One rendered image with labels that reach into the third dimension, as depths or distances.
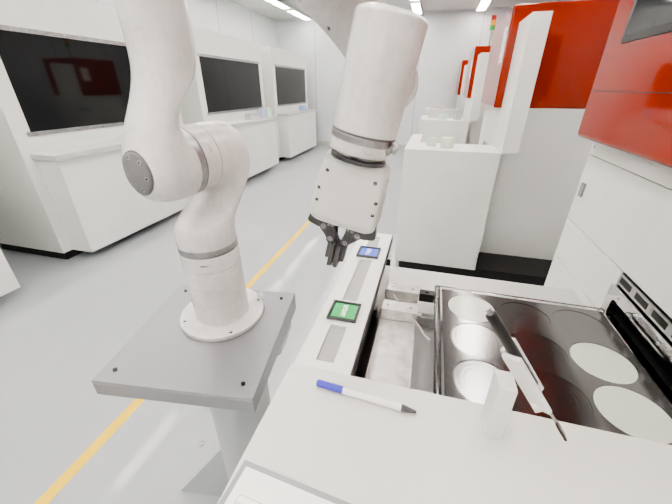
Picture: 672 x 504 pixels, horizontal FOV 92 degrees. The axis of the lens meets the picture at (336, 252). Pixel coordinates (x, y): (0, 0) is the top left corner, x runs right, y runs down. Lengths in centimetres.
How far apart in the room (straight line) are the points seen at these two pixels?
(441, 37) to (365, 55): 810
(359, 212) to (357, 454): 30
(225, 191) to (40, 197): 286
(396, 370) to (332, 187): 37
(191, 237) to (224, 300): 16
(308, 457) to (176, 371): 37
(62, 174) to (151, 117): 273
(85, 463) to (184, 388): 118
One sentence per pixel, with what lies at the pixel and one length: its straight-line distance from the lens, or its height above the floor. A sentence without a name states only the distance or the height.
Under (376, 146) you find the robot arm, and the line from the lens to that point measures 42.
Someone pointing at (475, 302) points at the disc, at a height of 90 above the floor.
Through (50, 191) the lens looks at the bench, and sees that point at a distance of 350.
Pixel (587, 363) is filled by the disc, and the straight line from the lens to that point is 77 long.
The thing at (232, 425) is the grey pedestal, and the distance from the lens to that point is 99.
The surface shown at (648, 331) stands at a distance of 87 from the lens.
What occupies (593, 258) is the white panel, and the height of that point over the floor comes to 94.
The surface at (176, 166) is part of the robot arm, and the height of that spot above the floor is 124.
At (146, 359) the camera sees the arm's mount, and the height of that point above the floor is 86.
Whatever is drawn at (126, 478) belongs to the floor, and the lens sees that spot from 173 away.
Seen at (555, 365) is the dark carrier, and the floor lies 90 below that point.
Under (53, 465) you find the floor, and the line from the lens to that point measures 192.
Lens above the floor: 135
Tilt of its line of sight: 27 degrees down
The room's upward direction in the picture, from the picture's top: straight up
